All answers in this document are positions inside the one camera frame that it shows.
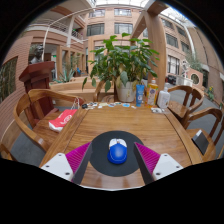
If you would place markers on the wooden armchair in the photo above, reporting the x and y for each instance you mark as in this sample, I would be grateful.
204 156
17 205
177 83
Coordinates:
99 90
211 151
25 116
176 108
5 153

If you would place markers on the blue and white computer mouse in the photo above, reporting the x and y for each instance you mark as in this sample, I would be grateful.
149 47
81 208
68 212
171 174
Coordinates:
117 154

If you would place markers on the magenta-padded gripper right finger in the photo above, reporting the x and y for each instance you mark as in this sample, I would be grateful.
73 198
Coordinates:
165 165

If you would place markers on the blue squeeze tube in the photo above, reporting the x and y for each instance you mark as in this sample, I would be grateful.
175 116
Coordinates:
140 96

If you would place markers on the spiky agave plant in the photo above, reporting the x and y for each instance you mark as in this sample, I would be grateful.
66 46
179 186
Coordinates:
65 77

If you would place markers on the yellow liquid bottle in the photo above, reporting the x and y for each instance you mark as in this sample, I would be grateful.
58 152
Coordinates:
152 95

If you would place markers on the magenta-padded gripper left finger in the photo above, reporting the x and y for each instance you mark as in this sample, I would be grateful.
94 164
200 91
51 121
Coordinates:
58 165

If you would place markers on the red and white bag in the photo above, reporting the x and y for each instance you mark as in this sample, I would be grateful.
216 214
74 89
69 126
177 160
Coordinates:
61 120

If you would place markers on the white statue on plinth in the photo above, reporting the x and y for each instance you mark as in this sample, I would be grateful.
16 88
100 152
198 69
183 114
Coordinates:
185 78

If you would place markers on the round black mouse pad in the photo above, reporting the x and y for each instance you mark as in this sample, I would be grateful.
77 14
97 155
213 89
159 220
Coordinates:
100 160

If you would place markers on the dark bust statue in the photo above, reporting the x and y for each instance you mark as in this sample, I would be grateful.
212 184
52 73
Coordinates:
37 55

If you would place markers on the small white packet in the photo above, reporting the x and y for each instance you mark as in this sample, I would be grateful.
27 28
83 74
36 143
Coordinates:
156 110

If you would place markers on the dark red wooden pedestal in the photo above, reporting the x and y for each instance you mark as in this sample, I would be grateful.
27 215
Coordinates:
36 78

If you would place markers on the yellow flowering plant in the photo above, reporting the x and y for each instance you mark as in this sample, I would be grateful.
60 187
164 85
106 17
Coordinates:
210 94

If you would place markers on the white pump bottle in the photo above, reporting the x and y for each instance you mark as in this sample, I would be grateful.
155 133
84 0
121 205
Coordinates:
163 100

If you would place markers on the green plant in white pot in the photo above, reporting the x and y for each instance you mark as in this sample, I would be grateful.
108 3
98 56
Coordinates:
123 63

